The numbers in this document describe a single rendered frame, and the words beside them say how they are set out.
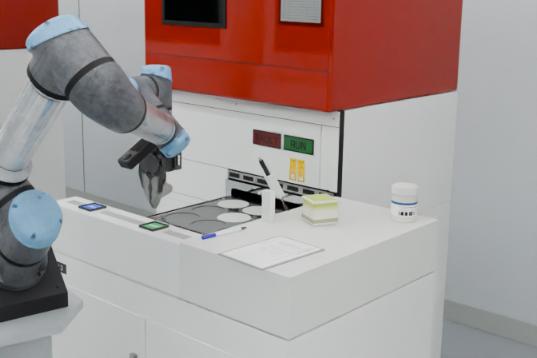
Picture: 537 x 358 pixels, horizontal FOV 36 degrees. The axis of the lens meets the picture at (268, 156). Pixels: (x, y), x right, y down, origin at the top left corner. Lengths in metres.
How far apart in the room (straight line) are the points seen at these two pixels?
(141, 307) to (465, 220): 2.13
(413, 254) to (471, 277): 1.85
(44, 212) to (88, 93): 0.39
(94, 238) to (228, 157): 0.64
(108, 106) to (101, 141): 4.19
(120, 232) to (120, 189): 3.49
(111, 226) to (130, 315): 0.24
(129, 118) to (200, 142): 1.23
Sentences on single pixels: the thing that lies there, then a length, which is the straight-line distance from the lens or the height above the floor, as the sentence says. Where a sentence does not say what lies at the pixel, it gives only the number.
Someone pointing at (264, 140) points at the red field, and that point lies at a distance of 2.61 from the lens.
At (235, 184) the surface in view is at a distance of 2.72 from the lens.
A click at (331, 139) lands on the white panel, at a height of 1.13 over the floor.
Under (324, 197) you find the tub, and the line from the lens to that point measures 2.18.
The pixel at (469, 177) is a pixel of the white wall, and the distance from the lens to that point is 3.93.
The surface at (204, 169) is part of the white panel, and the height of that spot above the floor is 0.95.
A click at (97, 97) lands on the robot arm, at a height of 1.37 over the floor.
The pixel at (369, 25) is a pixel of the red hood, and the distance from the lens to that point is 2.50.
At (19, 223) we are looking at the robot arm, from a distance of 1.83.
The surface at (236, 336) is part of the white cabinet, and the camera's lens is 1.96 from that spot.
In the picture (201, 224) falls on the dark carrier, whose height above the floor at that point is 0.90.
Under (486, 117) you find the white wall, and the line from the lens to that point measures 3.85.
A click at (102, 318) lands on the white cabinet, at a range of 2.34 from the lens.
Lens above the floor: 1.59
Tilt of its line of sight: 12 degrees down
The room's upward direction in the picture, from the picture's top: 1 degrees clockwise
